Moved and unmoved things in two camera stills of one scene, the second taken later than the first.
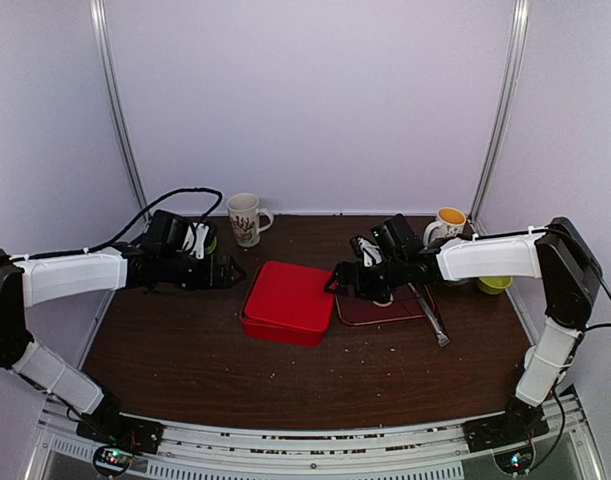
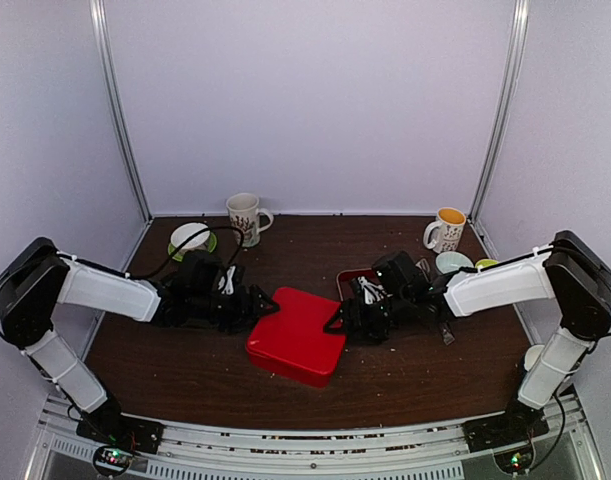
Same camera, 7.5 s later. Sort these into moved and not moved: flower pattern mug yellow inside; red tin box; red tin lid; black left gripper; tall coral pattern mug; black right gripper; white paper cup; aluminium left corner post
Moved: red tin lid; black right gripper; black left gripper; red tin box
Not moved: white paper cup; aluminium left corner post; flower pattern mug yellow inside; tall coral pattern mug
